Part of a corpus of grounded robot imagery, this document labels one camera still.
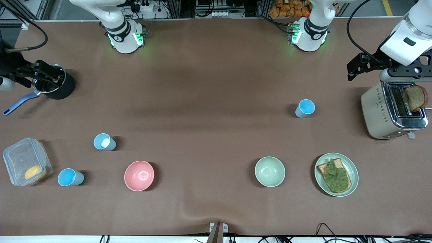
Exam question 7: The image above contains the plain blue cup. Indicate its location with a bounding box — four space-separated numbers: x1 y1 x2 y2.
295 99 316 118
57 168 85 187

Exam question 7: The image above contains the blue cup with white bottom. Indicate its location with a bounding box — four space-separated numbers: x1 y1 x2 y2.
93 133 116 151

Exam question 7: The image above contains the glass lid with blue knob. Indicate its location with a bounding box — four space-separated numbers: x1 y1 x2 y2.
32 64 66 95

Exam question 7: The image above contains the beige and chrome toaster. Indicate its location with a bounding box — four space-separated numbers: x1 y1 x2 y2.
360 81 432 140

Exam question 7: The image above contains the brown bread slice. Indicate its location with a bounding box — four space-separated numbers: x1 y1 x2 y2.
403 84 429 113

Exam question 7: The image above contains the clear plastic storage container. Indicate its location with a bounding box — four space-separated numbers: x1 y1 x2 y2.
3 137 54 187

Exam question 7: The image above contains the bag of orange buns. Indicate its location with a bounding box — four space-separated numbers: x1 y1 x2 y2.
269 0 311 18

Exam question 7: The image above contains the yellow round food piece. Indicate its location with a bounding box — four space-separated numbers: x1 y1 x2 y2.
24 165 47 181

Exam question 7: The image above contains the pale green plate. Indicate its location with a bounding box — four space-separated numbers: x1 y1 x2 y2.
314 153 359 197

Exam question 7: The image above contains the toast slice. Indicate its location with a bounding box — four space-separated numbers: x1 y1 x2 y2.
317 158 352 194

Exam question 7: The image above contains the green lettuce leaf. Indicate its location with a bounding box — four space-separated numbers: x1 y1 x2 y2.
324 159 351 192

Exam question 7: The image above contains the white power strip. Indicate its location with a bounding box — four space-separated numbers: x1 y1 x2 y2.
130 0 154 12

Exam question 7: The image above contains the pale green bowl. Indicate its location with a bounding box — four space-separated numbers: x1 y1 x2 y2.
254 156 286 188

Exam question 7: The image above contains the pink bowl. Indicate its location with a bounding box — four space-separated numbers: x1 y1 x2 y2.
124 160 155 192

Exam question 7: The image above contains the brown table cover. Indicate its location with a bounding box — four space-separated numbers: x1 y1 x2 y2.
0 17 432 237

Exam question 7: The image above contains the black saucepan with blue handle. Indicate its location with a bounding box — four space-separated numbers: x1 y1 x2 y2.
3 63 76 116

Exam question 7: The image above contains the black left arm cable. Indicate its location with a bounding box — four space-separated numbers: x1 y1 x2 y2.
346 0 382 63

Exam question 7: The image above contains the black looped floor cable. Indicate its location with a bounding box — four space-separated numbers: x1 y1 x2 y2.
316 223 338 243

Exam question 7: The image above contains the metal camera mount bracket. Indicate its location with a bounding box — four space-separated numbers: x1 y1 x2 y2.
207 222 229 243

